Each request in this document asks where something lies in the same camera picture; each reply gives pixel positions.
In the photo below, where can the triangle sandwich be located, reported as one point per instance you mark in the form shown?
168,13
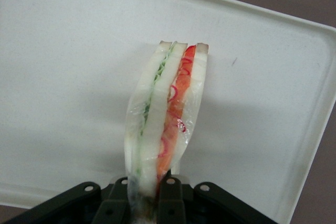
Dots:
155,116

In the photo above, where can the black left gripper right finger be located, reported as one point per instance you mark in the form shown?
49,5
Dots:
170,203

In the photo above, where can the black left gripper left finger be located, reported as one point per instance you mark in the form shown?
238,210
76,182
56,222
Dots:
115,203

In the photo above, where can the cream plastic tray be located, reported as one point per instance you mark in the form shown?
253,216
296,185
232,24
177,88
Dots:
65,77

